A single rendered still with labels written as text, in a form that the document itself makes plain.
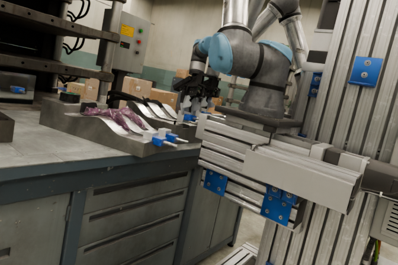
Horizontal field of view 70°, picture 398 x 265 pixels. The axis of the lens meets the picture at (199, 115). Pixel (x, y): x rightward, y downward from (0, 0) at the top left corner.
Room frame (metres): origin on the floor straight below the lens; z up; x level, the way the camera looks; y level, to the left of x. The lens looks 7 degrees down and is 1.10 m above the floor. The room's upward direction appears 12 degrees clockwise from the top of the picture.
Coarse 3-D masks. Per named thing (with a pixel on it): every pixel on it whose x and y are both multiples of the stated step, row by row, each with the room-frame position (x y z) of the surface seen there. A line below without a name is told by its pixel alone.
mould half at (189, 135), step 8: (128, 104) 1.47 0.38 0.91; (136, 104) 1.44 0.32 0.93; (152, 104) 1.54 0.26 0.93; (136, 112) 1.43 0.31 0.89; (144, 112) 1.41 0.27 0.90; (160, 112) 1.51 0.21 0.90; (152, 120) 1.35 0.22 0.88; (160, 120) 1.33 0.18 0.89; (176, 120) 1.44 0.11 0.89; (168, 128) 1.28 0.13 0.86; (176, 128) 1.26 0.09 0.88; (192, 128) 1.35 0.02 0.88; (184, 136) 1.31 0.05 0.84; (192, 136) 1.36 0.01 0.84
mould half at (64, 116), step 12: (48, 108) 1.12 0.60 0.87; (60, 108) 1.10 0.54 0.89; (72, 108) 1.13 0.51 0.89; (48, 120) 1.12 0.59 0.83; (60, 120) 1.10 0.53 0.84; (72, 120) 1.08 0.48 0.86; (84, 120) 1.06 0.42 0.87; (96, 120) 1.04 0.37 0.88; (108, 120) 1.06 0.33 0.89; (144, 120) 1.26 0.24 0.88; (72, 132) 1.07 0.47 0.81; (84, 132) 1.06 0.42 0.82; (96, 132) 1.04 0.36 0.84; (108, 132) 1.02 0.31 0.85; (120, 132) 1.03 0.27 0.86; (108, 144) 1.02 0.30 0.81; (120, 144) 1.00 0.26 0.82; (132, 144) 0.98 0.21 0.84; (144, 144) 0.97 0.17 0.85; (144, 156) 0.98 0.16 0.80
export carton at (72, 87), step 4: (68, 84) 6.20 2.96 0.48; (72, 84) 6.14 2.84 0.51; (76, 84) 6.08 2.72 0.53; (80, 84) 6.26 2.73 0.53; (84, 84) 6.44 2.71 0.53; (68, 88) 6.18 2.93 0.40; (72, 88) 6.11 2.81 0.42; (76, 88) 6.05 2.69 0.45; (80, 88) 6.00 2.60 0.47; (76, 92) 6.02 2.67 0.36; (80, 92) 5.98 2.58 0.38
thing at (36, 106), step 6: (36, 90) 2.19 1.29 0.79; (36, 96) 1.89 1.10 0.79; (42, 96) 1.94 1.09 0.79; (48, 96) 1.99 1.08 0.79; (54, 96) 2.05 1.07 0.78; (36, 102) 1.67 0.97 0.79; (0, 108) 1.33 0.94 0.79; (6, 108) 1.36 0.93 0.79; (12, 108) 1.39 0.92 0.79; (18, 108) 1.42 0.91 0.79; (24, 108) 1.44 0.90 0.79; (30, 108) 1.47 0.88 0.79; (36, 108) 1.50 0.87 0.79
